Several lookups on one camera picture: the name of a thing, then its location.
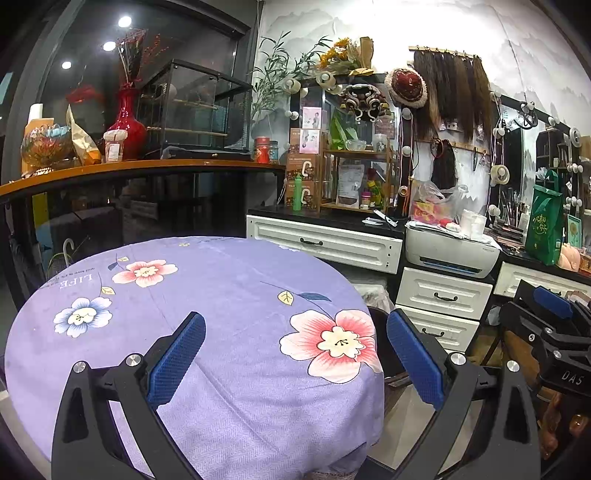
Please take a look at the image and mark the gold glass bowl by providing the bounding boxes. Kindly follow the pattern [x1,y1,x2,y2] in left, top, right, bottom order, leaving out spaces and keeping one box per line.
[21,124,75,169]

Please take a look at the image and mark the teal framed card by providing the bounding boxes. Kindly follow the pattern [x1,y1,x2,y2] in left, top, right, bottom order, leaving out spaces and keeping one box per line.
[567,213,585,250]

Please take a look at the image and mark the ornate beaded headdress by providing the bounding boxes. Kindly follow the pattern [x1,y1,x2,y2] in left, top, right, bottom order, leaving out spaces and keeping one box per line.
[339,83,391,123]

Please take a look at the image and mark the glass display case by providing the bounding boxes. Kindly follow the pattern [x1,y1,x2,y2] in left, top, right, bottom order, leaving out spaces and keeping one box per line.
[137,59,254,155]

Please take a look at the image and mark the yellow flower bouquet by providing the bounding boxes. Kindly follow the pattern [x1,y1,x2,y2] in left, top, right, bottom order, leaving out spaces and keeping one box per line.
[318,37,375,75]

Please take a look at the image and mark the vanity mirror with bulbs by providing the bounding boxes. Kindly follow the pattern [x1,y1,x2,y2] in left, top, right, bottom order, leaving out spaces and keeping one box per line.
[295,74,407,217]
[489,95,541,222]

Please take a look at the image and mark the white printer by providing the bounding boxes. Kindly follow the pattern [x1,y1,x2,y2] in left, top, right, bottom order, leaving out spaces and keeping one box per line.
[405,220,502,279]

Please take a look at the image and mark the purple floral tablecloth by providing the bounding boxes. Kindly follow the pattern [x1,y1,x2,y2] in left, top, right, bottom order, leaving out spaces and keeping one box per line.
[4,235,386,478]

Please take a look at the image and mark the wooden rack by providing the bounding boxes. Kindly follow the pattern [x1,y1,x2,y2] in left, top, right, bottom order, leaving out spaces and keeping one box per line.
[320,148,394,214]

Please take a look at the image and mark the dried twigs bunch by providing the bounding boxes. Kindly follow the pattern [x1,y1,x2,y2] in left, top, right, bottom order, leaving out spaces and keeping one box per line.
[115,28,162,90]

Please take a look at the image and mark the hanging hair extensions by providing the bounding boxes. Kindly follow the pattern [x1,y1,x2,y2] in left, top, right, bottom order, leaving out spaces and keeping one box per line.
[412,46,492,141]

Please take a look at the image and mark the clear plastic jar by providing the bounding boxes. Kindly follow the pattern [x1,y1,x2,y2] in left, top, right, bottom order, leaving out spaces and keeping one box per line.
[103,129,129,163]

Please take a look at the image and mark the white printed packet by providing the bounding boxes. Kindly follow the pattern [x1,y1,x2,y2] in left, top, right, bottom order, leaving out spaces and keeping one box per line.
[336,165,363,208]

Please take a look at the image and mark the red vase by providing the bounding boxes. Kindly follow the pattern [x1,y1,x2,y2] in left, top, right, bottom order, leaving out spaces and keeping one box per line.
[106,88,148,160]

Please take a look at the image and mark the green leafy plant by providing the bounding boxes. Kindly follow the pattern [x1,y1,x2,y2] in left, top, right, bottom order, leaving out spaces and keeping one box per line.
[252,31,331,121]

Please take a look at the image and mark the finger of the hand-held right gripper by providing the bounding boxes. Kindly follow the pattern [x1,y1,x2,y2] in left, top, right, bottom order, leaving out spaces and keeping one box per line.
[513,279,591,326]
[500,302,572,357]

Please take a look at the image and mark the person's right hand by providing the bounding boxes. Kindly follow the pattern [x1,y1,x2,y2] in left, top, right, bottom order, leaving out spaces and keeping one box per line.
[540,392,591,462]

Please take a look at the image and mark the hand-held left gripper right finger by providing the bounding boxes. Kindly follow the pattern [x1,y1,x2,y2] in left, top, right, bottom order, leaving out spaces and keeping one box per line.
[387,308,542,480]

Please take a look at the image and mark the black hair bundle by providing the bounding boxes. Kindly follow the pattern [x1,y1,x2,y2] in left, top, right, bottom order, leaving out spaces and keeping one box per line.
[430,138,457,191]

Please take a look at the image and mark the red fur-trimmed hat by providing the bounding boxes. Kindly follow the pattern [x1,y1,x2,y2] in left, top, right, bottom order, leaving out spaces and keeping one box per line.
[384,68,428,109]

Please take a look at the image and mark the wooden counter shelf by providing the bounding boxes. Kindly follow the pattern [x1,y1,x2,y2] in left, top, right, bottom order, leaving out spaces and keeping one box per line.
[0,159,287,197]

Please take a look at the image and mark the green gift bag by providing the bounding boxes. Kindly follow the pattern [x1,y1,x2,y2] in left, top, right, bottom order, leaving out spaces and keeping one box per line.
[525,170,565,266]

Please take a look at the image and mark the wide white drawer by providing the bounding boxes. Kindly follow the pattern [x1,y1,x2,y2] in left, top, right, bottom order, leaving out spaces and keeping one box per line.
[246,215,404,274]

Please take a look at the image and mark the peach rounded object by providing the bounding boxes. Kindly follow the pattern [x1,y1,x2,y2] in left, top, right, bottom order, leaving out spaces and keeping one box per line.
[556,242,583,271]

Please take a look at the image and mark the clear plastic bag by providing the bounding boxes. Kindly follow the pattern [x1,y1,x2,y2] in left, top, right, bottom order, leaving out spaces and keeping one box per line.
[409,180,469,227]

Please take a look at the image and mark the orange box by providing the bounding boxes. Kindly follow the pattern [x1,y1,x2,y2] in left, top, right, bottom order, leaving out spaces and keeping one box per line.
[25,104,56,134]

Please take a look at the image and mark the brown printed box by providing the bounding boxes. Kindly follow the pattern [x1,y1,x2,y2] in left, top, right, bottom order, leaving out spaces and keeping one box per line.
[285,181,320,212]
[285,154,320,183]

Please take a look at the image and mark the umbrella with white handle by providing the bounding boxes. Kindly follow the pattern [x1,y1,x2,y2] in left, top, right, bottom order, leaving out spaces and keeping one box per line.
[46,237,77,278]

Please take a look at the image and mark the white hair tool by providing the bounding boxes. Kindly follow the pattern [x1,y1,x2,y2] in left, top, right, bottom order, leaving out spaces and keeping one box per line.
[362,210,399,228]

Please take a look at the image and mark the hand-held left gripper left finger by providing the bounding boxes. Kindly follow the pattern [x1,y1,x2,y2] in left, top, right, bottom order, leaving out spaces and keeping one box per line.
[51,311,213,480]

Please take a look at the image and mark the bin with white liner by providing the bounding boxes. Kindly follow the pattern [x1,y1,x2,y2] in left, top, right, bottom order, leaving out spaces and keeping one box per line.
[353,282,398,315]

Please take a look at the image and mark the green leaf bag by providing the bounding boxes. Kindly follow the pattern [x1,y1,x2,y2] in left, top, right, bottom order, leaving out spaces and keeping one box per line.
[330,113,358,151]

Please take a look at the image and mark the gold paper snack bag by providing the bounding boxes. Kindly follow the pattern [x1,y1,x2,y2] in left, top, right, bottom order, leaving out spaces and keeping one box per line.
[66,105,102,166]

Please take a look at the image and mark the makeup brushes bundle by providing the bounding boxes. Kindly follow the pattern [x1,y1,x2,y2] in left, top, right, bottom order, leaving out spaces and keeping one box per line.
[501,187,532,232]

